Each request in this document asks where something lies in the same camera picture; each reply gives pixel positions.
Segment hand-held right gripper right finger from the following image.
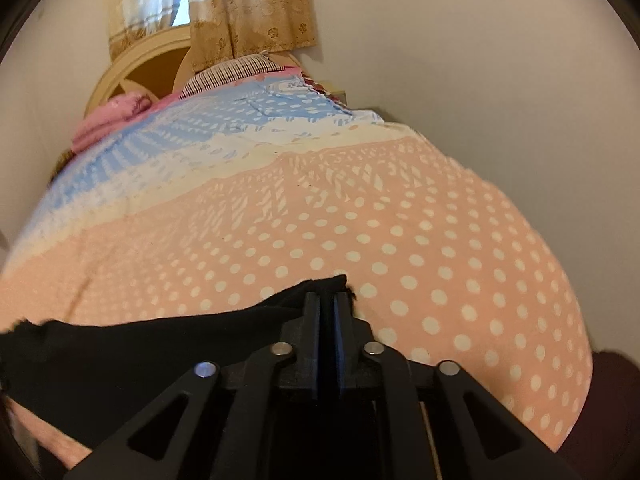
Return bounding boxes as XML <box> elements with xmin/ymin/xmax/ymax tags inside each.
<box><xmin>332</xmin><ymin>291</ymin><xmax>581</xmax><ymax>480</ymax></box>

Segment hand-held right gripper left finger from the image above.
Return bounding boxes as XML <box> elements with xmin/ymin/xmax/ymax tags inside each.
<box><xmin>60</xmin><ymin>292</ymin><xmax>332</xmax><ymax>480</ymax></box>

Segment black pants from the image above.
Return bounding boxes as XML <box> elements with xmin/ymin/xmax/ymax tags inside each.
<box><xmin>0</xmin><ymin>274</ymin><xmax>360</xmax><ymax>456</ymax></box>

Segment polka dot bedspread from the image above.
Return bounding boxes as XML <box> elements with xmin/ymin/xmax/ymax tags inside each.
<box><xmin>0</xmin><ymin>72</ymin><xmax>596</xmax><ymax>467</ymax></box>

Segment pink bed sheet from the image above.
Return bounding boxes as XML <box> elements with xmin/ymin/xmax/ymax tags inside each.
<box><xmin>159</xmin><ymin>66</ymin><xmax>305</xmax><ymax>108</ymax></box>

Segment dark maroon cloth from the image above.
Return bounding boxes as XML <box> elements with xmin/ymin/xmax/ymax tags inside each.
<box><xmin>560</xmin><ymin>350</ymin><xmax>640</xmax><ymax>480</ymax></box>

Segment striped pillow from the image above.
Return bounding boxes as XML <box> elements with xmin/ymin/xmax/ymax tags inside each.
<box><xmin>181</xmin><ymin>52</ymin><xmax>302</xmax><ymax>102</ymax></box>

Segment pink folded blanket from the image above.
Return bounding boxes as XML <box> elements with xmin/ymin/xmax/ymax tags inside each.
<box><xmin>70</xmin><ymin>92</ymin><xmax>157</xmax><ymax>154</ymax></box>

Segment dark brown bundle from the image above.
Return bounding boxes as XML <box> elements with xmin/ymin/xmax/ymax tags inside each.
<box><xmin>49</xmin><ymin>151</ymin><xmax>77</xmax><ymax>182</ymax></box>

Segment cream wooden headboard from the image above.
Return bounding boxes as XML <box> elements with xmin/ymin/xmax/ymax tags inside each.
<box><xmin>84</xmin><ymin>27</ymin><xmax>213</xmax><ymax>117</ymax></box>

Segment beige floral curtain panel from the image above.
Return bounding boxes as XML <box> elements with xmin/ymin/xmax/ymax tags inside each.
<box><xmin>102</xmin><ymin>0</ymin><xmax>192</xmax><ymax>61</ymax></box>
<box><xmin>188</xmin><ymin>0</ymin><xmax>319</xmax><ymax>73</ymax></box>

